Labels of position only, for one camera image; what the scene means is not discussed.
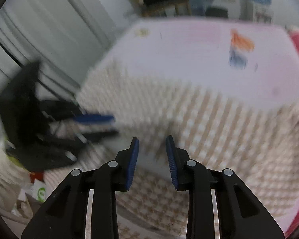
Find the red object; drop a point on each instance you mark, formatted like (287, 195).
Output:
(37, 176)

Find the black object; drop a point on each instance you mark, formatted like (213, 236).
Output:
(215, 12)

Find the white curtain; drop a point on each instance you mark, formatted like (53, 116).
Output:
(52, 29)

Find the white fluffy cloth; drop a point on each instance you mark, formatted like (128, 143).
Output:
(5, 169)

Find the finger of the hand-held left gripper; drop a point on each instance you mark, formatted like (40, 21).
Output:
(102, 134)
(94, 118)

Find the white water dispenser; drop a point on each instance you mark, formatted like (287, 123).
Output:
(246, 10)

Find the bed with pink printed sheet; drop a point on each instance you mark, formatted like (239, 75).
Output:
(189, 54)

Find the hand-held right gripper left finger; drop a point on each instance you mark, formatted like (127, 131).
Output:
(132, 164)

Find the green white packet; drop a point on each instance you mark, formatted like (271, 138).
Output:
(38, 191)

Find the beige white checkered knit coat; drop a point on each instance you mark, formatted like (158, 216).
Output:
(214, 142)

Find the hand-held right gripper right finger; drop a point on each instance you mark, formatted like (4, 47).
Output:
(172, 164)

